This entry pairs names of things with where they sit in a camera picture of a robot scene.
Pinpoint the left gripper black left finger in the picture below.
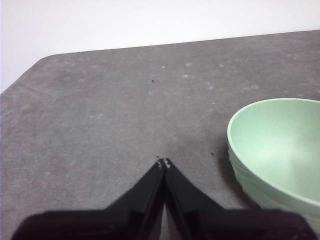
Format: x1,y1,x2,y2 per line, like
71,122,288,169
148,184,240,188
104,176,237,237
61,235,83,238
106,158,167,240

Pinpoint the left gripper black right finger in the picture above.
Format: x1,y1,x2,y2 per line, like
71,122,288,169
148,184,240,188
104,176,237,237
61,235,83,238
164,157,227,240

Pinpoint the green ribbed bowl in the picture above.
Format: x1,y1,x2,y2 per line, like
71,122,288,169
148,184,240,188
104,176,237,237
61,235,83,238
226,97,320,227

